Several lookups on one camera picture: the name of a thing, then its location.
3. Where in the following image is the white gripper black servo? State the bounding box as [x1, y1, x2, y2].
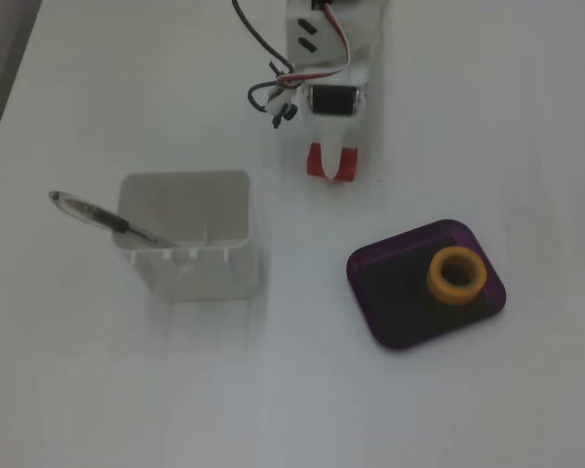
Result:
[299, 60, 372, 182]

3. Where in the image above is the red cube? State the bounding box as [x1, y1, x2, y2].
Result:
[305, 141, 360, 183]

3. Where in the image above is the purple plastic tray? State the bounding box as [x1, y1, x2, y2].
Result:
[345, 218, 508, 353]

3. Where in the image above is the white square plastic container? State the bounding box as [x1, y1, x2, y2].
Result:
[113, 169, 261, 303]

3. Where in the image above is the yellow tape roll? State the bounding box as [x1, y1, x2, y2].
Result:
[426, 246, 489, 307]

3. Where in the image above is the black clear ballpoint pen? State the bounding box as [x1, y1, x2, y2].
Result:
[47, 189, 180, 250]

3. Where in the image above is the red white black servo wire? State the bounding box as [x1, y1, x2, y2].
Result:
[271, 0, 353, 94]

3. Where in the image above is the black cable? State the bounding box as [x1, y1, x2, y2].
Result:
[231, 0, 299, 132]

